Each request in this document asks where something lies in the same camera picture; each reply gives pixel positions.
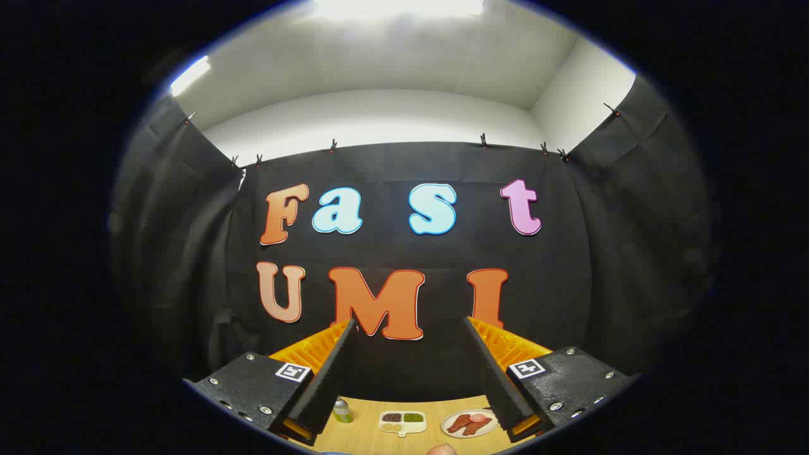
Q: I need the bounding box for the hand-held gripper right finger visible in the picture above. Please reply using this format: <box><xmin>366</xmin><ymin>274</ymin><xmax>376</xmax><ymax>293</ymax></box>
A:
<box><xmin>463</xmin><ymin>316</ymin><xmax>640</xmax><ymax>443</ymax></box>

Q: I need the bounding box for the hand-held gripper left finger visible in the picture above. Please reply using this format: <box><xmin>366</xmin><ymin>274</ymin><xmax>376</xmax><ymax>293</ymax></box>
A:
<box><xmin>182</xmin><ymin>319</ymin><xmax>360</xmax><ymax>446</ymax></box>

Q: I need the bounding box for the ceiling light panel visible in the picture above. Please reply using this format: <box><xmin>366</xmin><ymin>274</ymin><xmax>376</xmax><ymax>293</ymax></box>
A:
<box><xmin>313</xmin><ymin>0</ymin><xmax>487</xmax><ymax>20</ymax></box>
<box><xmin>169</xmin><ymin>56</ymin><xmax>210</xmax><ymax>97</ymax></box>

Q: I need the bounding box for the white oval plate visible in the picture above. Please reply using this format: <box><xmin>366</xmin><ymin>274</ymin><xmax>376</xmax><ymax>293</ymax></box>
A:
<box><xmin>441</xmin><ymin>409</ymin><xmax>500</xmax><ymax>439</ymax></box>

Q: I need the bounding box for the row of black cloth clips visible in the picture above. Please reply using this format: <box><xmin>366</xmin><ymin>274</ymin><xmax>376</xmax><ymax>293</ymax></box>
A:
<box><xmin>183</xmin><ymin>103</ymin><xmax>621</xmax><ymax>168</ymax></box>

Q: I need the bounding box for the white divided dish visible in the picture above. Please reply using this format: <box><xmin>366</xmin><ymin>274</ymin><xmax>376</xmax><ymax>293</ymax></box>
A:
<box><xmin>379</xmin><ymin>411</ymin><xmax>427</xmax><ymax>437</ymax></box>

